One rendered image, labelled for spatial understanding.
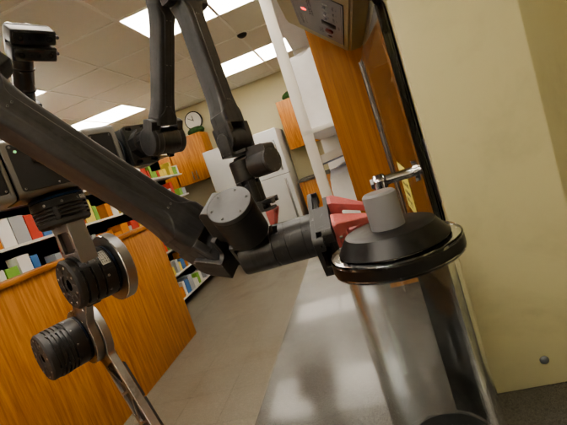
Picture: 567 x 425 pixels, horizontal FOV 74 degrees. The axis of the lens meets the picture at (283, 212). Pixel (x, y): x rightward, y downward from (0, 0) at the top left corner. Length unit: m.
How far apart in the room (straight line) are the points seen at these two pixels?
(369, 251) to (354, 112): 0.52
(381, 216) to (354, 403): 0.30
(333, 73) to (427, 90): 0.39
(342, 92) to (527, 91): 0.42
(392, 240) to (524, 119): 0.21
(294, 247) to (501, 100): 0.27
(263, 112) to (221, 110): 5.25
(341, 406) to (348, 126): 0.50
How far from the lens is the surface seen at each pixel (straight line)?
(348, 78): 0.79
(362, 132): 0.78
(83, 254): 1.13
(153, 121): 1.08
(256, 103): 6.17
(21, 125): 0.53
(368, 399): 0.54
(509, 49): 0.44
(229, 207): 0.45
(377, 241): 0.29
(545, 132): 0.45
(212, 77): 0.92
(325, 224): 0.46
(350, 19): 0.58
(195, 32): 0.96
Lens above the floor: 1.25
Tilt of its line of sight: 7 degrees down
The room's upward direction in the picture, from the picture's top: 19 degrees counter-clockwise
